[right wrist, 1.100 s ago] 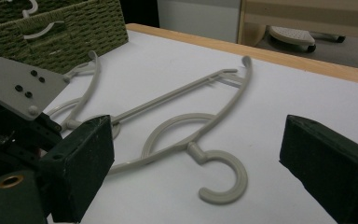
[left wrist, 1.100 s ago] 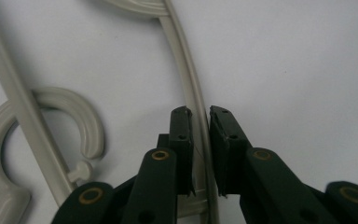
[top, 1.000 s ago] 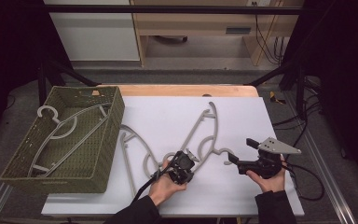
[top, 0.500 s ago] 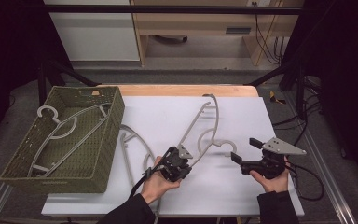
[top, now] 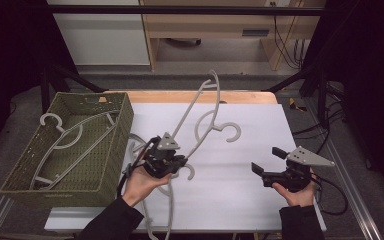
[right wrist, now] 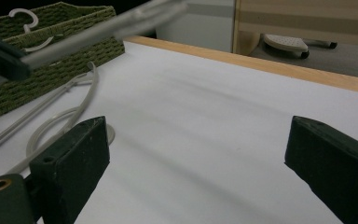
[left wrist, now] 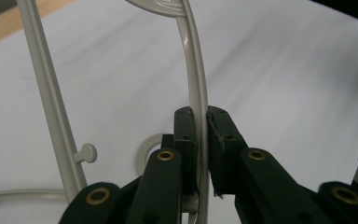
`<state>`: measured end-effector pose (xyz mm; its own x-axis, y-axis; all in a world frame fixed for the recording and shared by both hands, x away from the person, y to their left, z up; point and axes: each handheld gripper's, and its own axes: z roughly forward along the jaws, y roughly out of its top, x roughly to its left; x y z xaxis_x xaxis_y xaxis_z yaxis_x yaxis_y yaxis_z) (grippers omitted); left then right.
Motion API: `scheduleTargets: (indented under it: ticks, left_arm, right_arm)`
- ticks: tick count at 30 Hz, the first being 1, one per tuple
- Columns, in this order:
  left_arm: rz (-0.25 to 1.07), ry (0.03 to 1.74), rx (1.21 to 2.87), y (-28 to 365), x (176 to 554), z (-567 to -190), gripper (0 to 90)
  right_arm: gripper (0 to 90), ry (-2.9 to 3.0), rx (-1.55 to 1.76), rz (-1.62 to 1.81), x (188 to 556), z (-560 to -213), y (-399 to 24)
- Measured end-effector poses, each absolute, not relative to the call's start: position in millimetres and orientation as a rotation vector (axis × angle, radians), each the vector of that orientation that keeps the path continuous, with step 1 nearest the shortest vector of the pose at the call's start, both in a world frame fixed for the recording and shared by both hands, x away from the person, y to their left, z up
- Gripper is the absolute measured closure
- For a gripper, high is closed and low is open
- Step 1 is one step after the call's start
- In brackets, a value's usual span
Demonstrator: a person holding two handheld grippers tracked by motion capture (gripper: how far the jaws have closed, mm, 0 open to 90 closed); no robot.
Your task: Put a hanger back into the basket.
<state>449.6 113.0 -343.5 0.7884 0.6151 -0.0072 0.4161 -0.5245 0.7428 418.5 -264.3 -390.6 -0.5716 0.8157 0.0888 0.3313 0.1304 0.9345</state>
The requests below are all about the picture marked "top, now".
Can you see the white cabinet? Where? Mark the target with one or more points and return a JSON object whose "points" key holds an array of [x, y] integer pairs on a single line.
{"points": [[103, 36]]}

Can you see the person's left hand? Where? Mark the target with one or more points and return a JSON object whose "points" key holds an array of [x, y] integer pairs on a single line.
{"points": [[141, 186]]}

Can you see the black horizontal frame bar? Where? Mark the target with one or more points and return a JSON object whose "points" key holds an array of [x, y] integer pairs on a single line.
{"points": [[180, 10]]}

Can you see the white table sheet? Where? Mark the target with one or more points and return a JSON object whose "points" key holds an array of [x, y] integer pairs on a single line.
{"points": [[253, 126]]}

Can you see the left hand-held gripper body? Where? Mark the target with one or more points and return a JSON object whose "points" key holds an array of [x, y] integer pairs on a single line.
{"points": [[161, 160]]}

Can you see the person's right hand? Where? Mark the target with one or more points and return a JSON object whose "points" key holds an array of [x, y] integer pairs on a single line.
{"points": [[300, 198]]}

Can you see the black metal stand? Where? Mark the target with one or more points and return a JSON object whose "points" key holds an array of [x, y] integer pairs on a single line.
{"points": [[321, 93], [45, 90]]}

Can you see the white wall socket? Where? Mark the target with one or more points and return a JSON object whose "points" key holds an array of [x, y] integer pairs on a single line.
{"points": [[280, 2]]}

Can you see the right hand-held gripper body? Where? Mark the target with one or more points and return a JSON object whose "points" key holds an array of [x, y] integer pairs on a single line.
{"points": [[305, 158]]}

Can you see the light wooden desk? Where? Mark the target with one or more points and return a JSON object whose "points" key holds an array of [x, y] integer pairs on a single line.
{"points": [[210, 25]]}

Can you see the green woven basket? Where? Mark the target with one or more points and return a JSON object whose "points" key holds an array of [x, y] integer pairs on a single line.
{"points": [[80, 196]]}

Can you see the yellow and black tool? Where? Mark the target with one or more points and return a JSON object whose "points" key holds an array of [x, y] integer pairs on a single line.
{"points": [[293, 104]]}

